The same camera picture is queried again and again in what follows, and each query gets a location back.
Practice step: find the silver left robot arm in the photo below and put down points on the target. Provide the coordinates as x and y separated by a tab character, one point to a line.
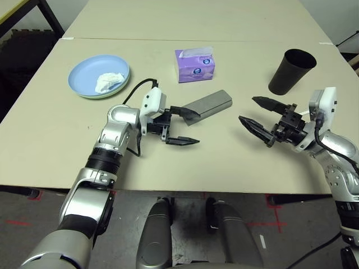
117	131

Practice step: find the blue plastic plate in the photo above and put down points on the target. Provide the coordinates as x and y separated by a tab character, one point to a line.
84	73

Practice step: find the grey robot leg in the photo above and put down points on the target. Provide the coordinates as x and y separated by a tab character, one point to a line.
154	238
235	241

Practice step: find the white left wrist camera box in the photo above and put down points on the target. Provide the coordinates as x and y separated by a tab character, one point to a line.
152	101

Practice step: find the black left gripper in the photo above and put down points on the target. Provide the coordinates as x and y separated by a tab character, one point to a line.
161	124

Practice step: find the white floor tape strip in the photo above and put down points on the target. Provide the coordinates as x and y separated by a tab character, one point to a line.
262	241

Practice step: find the red floor tape strip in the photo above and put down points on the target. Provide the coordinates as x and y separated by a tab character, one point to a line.
18	223

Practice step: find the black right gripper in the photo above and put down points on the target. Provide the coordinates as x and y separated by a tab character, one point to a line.
291	129

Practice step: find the grey robot left leg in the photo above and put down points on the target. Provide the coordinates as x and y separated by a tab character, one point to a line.
154	238

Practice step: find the green plastic plate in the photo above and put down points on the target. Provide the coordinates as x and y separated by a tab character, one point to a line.
112	96

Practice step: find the purple tissue pack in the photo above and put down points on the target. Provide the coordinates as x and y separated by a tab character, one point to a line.
196	74

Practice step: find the red floor tape cross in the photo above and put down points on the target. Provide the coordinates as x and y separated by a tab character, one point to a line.
277	223

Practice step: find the wooden furniture piece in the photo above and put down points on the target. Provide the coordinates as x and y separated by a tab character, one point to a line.
354	61

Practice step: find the grey robot right leg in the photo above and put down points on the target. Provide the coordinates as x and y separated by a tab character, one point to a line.
235	241

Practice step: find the grey glasses case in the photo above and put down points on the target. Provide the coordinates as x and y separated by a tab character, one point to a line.
213	103

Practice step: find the black table foot bar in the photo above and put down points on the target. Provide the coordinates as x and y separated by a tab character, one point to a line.
19	192
300	200

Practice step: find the white tissue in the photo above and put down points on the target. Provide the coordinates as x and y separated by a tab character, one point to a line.
108	82

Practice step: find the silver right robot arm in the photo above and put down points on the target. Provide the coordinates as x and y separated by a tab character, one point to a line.
339	145

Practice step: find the black plastic cup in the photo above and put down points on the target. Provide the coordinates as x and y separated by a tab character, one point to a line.
283	81

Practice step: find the yellow-edged side table black frame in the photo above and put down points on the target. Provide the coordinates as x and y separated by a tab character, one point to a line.
51	19

